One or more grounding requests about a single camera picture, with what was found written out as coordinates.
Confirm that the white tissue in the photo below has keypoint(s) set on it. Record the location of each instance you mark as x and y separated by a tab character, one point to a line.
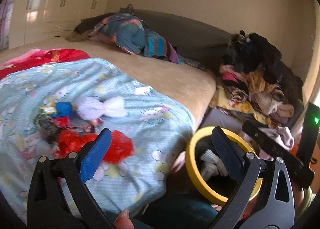
90	108

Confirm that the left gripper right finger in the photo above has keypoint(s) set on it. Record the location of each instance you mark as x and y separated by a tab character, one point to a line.
274	207

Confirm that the cream glossy wardrobe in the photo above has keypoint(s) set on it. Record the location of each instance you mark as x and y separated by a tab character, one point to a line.
36	20

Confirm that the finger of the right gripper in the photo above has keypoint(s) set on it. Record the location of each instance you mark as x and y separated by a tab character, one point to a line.
298	172

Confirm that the red pink blanket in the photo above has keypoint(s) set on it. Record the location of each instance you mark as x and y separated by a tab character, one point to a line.
37	57

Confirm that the red cylindrical tube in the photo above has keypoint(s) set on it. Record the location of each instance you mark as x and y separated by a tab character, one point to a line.
62	122

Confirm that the grey upholstered headboard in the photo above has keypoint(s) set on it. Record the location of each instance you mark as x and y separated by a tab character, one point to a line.
192	39

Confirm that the light blue cartoon quilt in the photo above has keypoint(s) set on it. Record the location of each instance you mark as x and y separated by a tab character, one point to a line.
90	92

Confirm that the pink cartoon door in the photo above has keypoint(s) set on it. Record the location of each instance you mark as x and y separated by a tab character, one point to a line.
6	15

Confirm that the green dark wrapper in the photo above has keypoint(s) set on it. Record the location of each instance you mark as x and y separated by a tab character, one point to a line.
47	126

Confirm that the pile of clothes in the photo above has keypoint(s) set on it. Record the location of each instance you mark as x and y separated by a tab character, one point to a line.
254	85

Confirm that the blue wrapper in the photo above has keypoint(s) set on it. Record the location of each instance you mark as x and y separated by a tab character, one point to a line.
63	109

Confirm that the red plastic bag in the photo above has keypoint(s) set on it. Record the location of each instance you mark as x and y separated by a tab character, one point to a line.
71	141

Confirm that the purple candy wrapper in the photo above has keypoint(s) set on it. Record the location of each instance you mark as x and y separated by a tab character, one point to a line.
83	126

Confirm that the operator hand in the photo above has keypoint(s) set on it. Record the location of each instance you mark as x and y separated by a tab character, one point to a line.
123	221

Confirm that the striped colourful blanket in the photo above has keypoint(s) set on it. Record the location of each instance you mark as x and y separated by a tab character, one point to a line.
158	46

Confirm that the blue floral folded duvet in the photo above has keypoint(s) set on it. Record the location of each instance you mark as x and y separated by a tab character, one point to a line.
122	29

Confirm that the dark brown garment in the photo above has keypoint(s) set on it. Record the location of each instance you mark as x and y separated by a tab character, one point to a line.
82	30

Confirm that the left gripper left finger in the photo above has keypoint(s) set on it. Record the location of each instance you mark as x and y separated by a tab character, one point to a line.
47	206

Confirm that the yellow rimmed trash bin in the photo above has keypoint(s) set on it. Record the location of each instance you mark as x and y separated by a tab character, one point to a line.
218	189

